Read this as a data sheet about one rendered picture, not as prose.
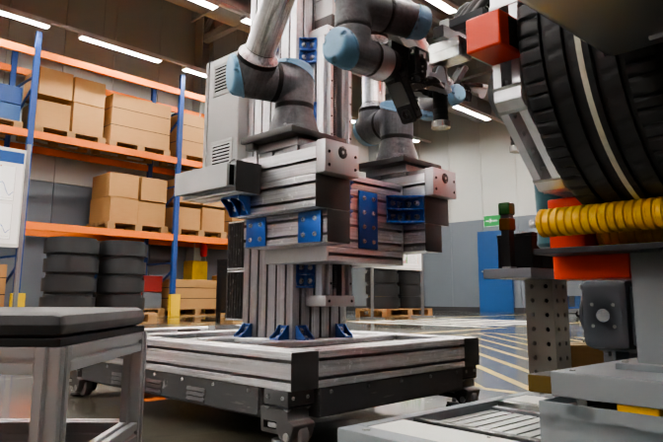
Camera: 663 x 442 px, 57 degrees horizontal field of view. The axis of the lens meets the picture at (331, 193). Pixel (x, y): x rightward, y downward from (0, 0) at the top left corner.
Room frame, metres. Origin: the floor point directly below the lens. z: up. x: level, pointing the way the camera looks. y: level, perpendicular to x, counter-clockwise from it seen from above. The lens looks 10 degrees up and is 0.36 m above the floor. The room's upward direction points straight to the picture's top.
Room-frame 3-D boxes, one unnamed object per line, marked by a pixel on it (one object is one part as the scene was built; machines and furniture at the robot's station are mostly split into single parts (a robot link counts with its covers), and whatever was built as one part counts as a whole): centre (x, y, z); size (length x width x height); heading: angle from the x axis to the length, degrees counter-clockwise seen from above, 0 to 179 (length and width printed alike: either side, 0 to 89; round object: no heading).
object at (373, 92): (2.23, -0.16, 1.19); 0.15 x 0.12 x 0.55; 32
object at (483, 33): (1.11, -0.31, 0.85); 0.09 x 0.08 x 0.07; 133
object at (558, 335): (2.11, -0.73, 0.21); 0.10 x 0.10 x 0.42; 43
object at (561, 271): (1.30, -0.57, 0.48); 0.16 x 0.12 x 0.17; 43
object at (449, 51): (1.36, -0.28, 0.93); 0.09 x 0.05 x 0.05; 43
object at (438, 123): (1.39, -0.26, 0.83); 0.04 x 0.04 x 0.16
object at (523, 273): (2.09, -0.71, 0.44); 0.43 x 0.17 x 0.03; 133
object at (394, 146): (2.11, -0.23, 0.87); 0.15 x 0.15 x 0.10
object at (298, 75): (1.75, 0.12, 0.98); 0.13 x 0.12 x 0.14; 118
